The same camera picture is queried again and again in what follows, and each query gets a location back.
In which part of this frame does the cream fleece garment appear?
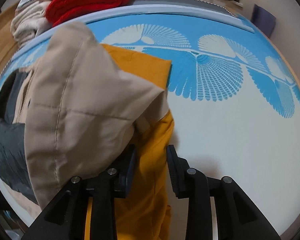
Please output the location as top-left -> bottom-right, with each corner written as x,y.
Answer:
10,1 -> 53,48

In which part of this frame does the blue white patterned mat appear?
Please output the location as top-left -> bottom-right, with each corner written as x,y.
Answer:
0,4 -> 300,238

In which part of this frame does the red knitted sweater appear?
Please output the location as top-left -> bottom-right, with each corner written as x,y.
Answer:
45,0 -> 134,28

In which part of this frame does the beige and mustard jacket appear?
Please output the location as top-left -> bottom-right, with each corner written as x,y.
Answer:
0,21 -> 175,240

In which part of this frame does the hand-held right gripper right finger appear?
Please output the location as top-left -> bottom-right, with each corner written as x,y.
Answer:
166,145 -> 281,240

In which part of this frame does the grey mattress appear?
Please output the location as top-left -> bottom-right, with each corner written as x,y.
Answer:
130,0 -> 240,19

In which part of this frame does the purple flat pad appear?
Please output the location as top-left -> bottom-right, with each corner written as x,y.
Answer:
250,4 -> 277,38

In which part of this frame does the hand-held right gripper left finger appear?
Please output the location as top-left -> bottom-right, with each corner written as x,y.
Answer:
21,144 -> 137,240

